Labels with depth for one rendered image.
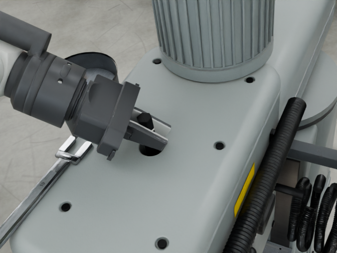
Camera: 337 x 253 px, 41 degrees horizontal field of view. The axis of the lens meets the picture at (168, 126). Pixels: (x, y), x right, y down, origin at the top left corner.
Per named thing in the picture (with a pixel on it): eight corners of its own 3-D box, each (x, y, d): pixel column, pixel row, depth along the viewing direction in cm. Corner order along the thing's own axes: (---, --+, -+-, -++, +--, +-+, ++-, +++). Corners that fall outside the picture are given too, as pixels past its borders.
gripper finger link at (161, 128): (172, 126, 63) (132, 109, 62) (163, 139, 65) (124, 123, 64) (174, 118, 64) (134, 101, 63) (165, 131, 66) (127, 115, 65)
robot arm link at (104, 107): (126, 111, 70) (53, 80, 68) (148, 70, 63) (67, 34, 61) (104, 175, 61) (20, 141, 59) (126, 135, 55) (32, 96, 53)
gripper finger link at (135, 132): (161, 149, 64) (121, 132, 63) (170, 136, 61) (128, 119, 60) (159, 158, 63) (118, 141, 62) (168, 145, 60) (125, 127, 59)
